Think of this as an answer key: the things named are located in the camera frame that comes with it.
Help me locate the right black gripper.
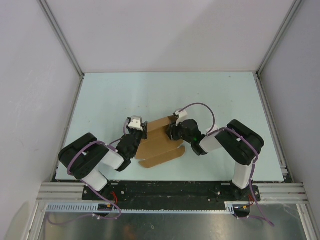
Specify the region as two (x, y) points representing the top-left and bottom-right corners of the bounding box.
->
(165, 118), (193, 144)

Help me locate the brown cardboard box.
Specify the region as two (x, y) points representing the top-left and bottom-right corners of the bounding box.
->
(135, 116), (186, 169)

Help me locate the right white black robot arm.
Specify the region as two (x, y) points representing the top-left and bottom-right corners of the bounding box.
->
(165, 119), (265, 201)

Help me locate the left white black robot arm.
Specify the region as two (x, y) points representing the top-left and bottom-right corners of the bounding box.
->
(58, 116), (148, 200)

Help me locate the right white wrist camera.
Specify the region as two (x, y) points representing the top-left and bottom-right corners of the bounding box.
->
(173, 109), (188, 126)

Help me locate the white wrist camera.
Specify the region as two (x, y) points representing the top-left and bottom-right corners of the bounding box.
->
(127, 115), (143, 131)
(173, 109), (188, 126)

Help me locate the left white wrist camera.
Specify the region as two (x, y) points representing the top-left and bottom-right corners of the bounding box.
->
(127, 115), (143, 131)

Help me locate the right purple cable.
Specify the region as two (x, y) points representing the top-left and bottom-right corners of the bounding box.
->
(179, 102), (276, 227)

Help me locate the purple cable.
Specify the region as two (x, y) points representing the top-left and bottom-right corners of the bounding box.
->
(47, 117), (132, 226)
(179, 102), (276, 227)

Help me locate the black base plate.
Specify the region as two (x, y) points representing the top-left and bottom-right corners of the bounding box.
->
(81, 180), (261, 210)

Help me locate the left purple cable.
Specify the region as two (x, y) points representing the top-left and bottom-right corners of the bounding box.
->
(47, 117), (132, 226)

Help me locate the perforated cable duct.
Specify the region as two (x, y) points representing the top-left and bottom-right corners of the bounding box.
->
(45, 202), (245, 214)

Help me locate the aluminium frame rail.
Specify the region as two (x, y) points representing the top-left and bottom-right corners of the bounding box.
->
(36, 182), (309, 204)

